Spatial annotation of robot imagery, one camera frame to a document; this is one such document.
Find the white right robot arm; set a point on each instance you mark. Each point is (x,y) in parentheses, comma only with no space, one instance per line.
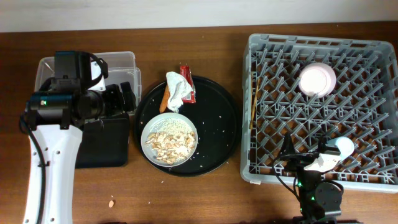
(319,199)

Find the white napkin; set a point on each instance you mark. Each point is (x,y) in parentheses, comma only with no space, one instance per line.
(178,89)

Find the black rectangular tray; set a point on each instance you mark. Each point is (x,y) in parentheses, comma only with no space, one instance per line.
(105,143)

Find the grey plate with rice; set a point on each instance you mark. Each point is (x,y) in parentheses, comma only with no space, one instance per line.
(169,140)

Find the orange carrot stick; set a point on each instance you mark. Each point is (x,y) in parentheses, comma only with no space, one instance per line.
(165,99)

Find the light blue cup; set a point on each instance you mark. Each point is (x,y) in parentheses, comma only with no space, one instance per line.
(345,146)

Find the grey dishwasher rack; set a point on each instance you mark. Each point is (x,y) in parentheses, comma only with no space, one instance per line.
(362,107)

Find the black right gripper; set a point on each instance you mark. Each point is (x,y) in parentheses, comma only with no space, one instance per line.
(298,160)

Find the small peanut on table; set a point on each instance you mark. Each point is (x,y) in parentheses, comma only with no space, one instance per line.
(111,204)

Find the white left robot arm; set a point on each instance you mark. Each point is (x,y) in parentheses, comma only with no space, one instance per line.
(72,126)

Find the red snack wrapper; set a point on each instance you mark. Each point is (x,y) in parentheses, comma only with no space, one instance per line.
(186,73)

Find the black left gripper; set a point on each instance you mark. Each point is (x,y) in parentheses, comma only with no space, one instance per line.
(117,106)

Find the round black serving tray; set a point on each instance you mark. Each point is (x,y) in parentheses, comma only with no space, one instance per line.
(218,121)

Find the clear plastic bin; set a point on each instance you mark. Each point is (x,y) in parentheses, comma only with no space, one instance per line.
(121,68)

